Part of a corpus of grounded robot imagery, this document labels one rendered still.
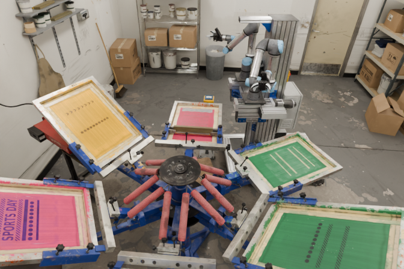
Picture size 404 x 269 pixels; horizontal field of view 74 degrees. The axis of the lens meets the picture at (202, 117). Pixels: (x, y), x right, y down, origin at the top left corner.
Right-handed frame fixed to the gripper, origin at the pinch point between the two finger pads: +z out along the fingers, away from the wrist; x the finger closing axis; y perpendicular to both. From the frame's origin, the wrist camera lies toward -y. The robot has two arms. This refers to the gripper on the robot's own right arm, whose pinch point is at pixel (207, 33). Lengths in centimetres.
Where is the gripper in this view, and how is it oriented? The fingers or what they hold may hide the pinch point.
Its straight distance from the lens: 348.8
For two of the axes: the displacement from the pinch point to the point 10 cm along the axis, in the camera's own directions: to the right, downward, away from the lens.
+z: -9.2, -2.4, 3.2
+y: 0.4, 7.4, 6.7
